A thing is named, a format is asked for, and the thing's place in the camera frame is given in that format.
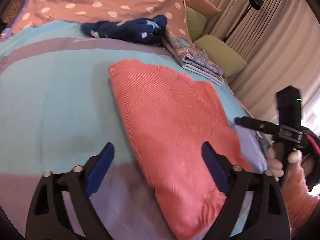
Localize coral pink knit garment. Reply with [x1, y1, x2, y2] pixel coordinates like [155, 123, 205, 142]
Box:
[108, 60, 251, 239]

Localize orange patterned sleeve forearm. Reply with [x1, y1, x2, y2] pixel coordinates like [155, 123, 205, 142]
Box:
[281, 164, 319, 236]

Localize folded floral patterned clothes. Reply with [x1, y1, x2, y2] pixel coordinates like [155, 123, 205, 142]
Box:
[162, 29, 224, 85]

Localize person's right hand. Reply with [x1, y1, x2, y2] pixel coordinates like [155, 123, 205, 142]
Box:
[267, 147, 302, 182]

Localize green cushion near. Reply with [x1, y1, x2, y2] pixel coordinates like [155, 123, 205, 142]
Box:
[194, 35, 247, 78]

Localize green cushion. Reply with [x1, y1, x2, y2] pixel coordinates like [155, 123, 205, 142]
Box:
[194, 35, 247, 78]
[186, 7, 207, 41]

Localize beige curtain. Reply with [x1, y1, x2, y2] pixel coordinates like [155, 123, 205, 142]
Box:
[205, 0, 319, 127]

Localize teal and purple bedspread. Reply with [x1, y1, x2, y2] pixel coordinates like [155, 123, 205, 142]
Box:
[0, 19, 273, 240]

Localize black floor lamp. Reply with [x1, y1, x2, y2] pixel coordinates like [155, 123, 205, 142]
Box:
[222, 0, 264, 43]

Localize green cushion far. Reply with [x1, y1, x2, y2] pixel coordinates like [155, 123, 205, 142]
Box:
[186, 7, 207, 41]

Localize tan pillow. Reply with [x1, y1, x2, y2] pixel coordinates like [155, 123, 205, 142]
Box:
[185, 0, 221, 17]

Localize navy blue star garment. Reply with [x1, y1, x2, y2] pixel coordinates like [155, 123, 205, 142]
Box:
[81, 15, 168, 45]

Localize pink polka dot fabric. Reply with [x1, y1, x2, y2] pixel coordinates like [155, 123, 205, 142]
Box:
[12, 0, 191, 41]

